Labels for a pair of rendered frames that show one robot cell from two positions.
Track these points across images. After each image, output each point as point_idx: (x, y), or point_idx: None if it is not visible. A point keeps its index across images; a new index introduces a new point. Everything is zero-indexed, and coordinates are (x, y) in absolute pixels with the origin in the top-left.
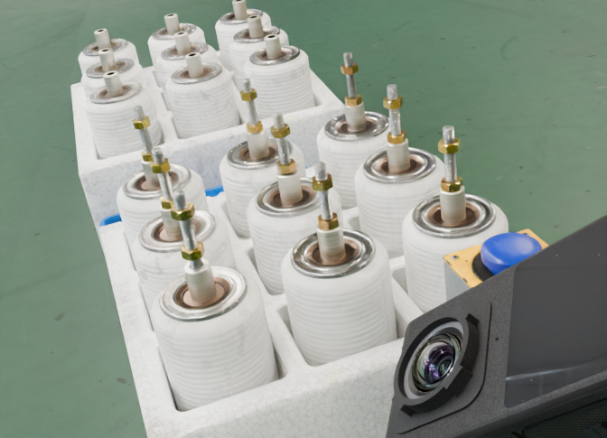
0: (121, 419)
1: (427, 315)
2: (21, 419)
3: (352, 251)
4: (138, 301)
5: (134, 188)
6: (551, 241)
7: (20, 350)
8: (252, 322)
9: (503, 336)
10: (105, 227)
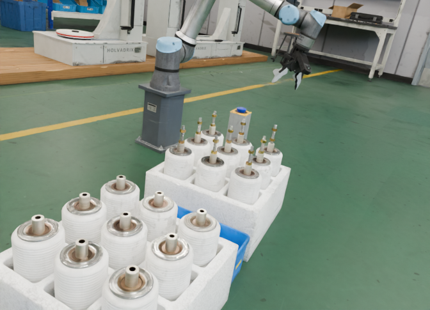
0: (270, 244)
1: (305, 68)
2: (300, 268)
3: (236, 140)
4: (269, 186)
5: (255, 174)
6: None
7: (288, 296)
8: None
9: (306, 64)
10: (256, 211)
